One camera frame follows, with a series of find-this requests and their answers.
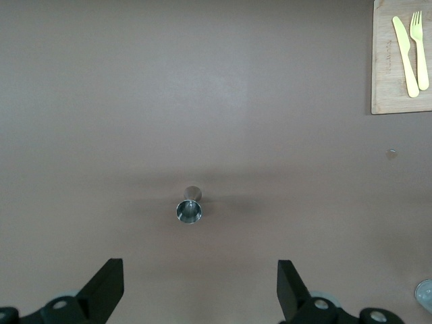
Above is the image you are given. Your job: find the yellow plastic fork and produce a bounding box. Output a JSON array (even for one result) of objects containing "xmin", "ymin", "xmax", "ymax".
[{"xmin": 409, "ymin": 10, "xmax": 430, "ymax": 91}]

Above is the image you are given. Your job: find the green sleeved glass bottle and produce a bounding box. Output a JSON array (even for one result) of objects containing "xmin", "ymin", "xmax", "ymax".
[{"xmin": 414, "ymin": 278, "xmax": 432, "ymax": 310}]

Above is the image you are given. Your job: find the brown table cover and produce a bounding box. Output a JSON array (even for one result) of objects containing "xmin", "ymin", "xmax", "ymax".
[{"xmin": 0, "ymin": 0, "xmax": 432, "ymax": 324}]

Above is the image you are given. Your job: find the yellow plastic knife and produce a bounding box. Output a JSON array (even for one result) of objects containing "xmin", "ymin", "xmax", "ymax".
[{"xmin": 391, "ymin": 16, "xmax": 421, "ymax": 99}]

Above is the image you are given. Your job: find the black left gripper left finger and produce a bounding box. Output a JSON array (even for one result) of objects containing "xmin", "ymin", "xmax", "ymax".
[{"xmin": 0, "ymin": 258, "xmax": 125, "ymax": 324}]

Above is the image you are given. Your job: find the steel jigger measuring cup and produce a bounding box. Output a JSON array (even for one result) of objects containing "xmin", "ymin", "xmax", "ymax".
[{"xmin": 175, "ymin": 185, "xmax": 203, "ymax": 224}]

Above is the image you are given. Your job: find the wooden cutting board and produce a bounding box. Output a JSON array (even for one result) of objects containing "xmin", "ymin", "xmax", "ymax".
[{"xmin": 371, "ymin": 0, "xmax": 432, "ymax": 115}]

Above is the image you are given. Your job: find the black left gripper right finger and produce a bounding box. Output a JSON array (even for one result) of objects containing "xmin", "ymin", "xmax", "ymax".
[{"xmin": 277, "ymin": 259, "xmax": 406, "ymax": 324}]

